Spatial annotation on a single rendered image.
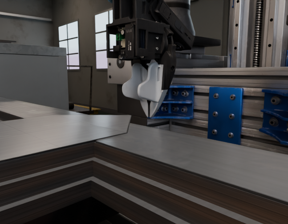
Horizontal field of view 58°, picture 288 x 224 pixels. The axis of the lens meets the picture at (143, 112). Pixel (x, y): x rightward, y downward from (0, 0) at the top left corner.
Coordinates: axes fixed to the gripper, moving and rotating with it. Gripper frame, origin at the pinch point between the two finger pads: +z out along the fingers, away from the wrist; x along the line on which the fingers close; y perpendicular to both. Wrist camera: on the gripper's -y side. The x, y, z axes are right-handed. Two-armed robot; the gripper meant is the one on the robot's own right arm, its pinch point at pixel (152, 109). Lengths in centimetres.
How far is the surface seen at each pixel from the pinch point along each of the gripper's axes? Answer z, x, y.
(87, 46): -73, -538, -340
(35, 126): 0.5, -2.8, 19.4
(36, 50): -15, -82, -15
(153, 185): 2.4, 17.5, 18.8
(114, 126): 0.5, 4.6, 12.2
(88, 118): 0.5, -2.3, 11.7
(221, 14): -86, -158, -308
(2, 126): 0.6, -5.3, 22.5
